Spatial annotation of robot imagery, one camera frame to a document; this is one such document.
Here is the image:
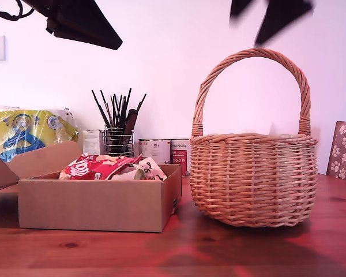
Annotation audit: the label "dark brown utensil handle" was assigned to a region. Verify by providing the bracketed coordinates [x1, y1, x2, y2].
[122, 108, 138, 156]

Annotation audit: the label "white carton box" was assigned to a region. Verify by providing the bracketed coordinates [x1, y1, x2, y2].
[82, 129, 106, 156]

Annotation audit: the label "black round cable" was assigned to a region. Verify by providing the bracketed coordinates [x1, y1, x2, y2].
[0, 0, 35, 21]

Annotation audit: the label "black thin sticks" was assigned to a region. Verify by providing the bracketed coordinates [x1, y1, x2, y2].
[91, 88, 147, 136]

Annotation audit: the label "red and white tin can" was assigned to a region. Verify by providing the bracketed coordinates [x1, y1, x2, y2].
[170, 138, 193, 177]

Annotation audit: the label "chrome wire utensil holder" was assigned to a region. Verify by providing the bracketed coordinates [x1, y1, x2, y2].
[103, 125, 136, 159]

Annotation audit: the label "red Maltesers candy bag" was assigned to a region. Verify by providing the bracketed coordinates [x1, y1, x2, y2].
[59, 154, 144, 181]

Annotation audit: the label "woven wicker basket with handle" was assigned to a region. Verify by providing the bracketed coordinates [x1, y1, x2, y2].
[189, 48, 319, 229]

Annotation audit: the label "brown cardboard box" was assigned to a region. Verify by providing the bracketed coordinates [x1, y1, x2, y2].
[0, 140, 182, 233]

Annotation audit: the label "white bag black script lettering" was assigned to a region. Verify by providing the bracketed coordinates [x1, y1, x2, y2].
[132, 157, 168, 182]

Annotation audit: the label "white labelled tin can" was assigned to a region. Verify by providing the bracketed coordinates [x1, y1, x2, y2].
[138, 138, 172, 166]

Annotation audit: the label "yellow blue kitchen towel pack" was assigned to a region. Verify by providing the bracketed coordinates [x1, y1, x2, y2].
[0, 106, 79, 162]

